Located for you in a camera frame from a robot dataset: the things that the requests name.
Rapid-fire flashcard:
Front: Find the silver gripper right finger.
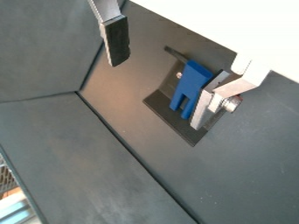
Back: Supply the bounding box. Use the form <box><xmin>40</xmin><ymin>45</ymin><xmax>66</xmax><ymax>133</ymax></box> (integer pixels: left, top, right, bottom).
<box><xmin>191</xmin><ymin>53</ymin><xmax>270</xmax><ymax>130</ymax></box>

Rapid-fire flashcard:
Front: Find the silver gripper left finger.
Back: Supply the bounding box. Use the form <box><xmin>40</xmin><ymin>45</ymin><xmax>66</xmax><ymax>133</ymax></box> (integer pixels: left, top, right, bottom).
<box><xmin>88</xmin><ymin>0</ymin><xmax>131</xmax><ymax>67</ymax></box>

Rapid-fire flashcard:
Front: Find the blue square-circle peg object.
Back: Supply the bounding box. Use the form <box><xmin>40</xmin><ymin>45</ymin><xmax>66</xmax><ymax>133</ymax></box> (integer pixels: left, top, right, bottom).
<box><xmin>170</xmin><ymin>60</ymin><xmax>213</xmax><ymax>119</ymax></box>

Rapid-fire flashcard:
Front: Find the black curved fixture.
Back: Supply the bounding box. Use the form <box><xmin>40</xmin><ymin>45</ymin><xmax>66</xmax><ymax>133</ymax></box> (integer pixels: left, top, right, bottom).
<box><xmin>144</xmin><ymin>46</ymin><xmax>226</xmax><ymax>146</ymax></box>

